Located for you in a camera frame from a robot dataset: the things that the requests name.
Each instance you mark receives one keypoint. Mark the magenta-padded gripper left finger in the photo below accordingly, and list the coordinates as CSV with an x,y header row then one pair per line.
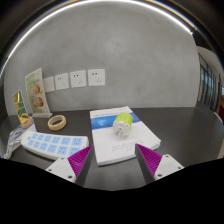
x,y
63,166

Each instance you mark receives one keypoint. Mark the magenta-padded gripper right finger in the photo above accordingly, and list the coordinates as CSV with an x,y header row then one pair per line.
x,y
167,165

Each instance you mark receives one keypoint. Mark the green and white charger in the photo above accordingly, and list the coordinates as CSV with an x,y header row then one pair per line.
x,y
122,125

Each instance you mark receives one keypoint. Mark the white power strip, blue sockets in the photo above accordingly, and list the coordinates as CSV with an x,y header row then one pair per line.
x,y
53,144

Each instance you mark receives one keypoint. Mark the beige tape roll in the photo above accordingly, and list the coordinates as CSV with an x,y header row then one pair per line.
x,y
50,123

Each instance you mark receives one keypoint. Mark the white booklet with blue band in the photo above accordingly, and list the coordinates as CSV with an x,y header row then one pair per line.
x,y
116,148

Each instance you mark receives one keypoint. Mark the clear plastic bag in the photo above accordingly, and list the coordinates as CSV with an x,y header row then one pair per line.
x,y
18,133

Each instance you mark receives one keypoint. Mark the large acrylic menu stand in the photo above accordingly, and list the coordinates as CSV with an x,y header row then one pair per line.
x,y
36,93

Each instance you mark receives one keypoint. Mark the curved ceiling light strip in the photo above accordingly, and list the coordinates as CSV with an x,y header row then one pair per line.
x,y
43,19

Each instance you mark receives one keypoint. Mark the glass partition wall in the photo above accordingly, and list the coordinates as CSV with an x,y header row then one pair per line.
x,y
208,86

